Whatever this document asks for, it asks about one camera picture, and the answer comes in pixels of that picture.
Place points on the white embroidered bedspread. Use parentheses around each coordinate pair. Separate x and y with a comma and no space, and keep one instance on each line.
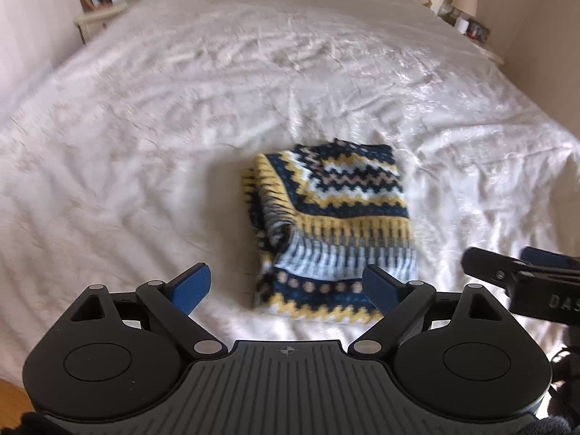
(124,165)

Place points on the dark small picture frame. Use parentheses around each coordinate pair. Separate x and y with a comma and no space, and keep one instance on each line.
(478,32)

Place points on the left cream nightstand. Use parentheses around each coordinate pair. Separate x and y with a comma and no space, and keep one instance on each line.
(91,23)

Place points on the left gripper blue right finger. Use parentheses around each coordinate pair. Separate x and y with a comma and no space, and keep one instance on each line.
(403,307)

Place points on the right cream table lamp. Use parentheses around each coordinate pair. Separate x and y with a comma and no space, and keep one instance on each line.
(465,0)

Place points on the cream nightstand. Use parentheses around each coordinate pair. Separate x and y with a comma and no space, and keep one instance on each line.
(483,48)
(91,23)

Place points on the right cream nightstand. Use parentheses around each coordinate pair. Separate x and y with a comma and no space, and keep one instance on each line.
(483,48)

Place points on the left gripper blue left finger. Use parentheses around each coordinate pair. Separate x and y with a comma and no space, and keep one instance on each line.
(170,304)

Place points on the white candle jar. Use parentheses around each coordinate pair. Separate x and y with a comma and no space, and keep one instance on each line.
(462,25)

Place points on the navy yellow patterned knit sweater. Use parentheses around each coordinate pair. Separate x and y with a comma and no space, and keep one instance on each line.
(322,214)

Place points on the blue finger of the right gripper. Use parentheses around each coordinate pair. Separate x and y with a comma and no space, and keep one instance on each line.
(499,270)
(543,258)

